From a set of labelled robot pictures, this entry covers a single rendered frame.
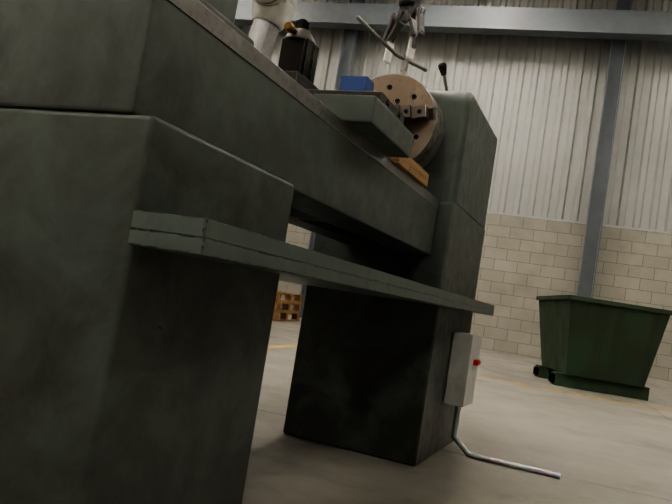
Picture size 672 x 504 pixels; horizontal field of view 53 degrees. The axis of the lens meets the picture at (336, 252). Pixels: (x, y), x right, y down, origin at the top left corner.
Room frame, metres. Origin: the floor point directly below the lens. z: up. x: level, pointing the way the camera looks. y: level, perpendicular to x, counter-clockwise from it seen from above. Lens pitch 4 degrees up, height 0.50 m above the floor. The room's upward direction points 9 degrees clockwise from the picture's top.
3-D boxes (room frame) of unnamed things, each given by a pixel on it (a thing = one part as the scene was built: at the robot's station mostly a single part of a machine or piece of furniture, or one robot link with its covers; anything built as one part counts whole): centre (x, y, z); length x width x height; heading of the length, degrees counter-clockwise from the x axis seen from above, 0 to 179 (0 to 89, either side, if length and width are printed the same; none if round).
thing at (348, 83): (1.85, 0.02, 1.00); 0.08 x 0.06 x 0.23; 67
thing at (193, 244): (1.84, 0.02, 0.53); 2.10 x 0.60 x 0.02; 157
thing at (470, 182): (2.54, -0.25, 1.06); 0.59 x 0.48 x 0.39; 157
